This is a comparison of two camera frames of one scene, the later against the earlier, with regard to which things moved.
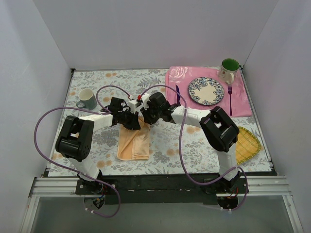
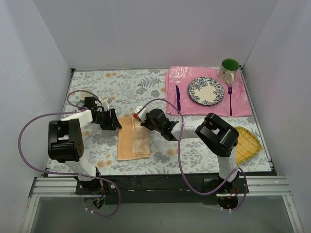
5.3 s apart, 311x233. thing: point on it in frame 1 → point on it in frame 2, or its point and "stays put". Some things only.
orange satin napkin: (134, 144) stays put
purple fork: (230, 90) stays put
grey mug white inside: (87, 99) stays put
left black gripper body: (132, 121) → (110, 119)
